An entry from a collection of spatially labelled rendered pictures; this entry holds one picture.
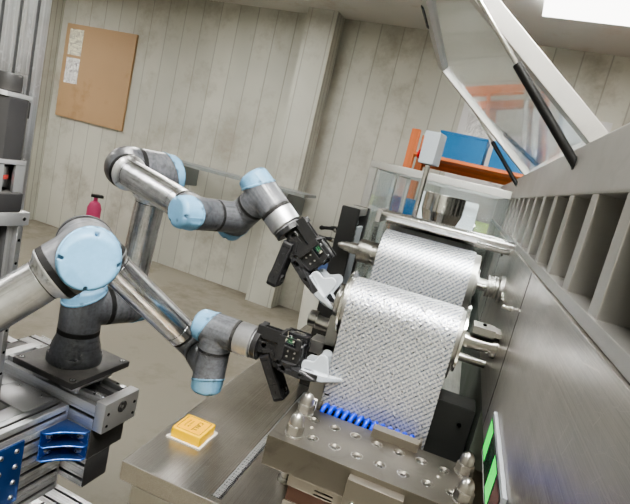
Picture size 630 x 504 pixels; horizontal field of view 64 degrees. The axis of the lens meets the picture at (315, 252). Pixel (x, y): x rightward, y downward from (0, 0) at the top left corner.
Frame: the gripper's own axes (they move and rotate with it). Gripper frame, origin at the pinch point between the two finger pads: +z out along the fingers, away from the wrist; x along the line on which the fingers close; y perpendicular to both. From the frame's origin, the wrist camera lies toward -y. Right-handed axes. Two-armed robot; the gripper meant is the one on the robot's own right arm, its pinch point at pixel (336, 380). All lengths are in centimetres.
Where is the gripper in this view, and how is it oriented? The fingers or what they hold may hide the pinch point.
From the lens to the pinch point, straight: 114.3
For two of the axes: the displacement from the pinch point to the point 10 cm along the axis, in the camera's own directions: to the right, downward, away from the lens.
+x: 3.0, -1.0, 9.5
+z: 9.3, 2.7, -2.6
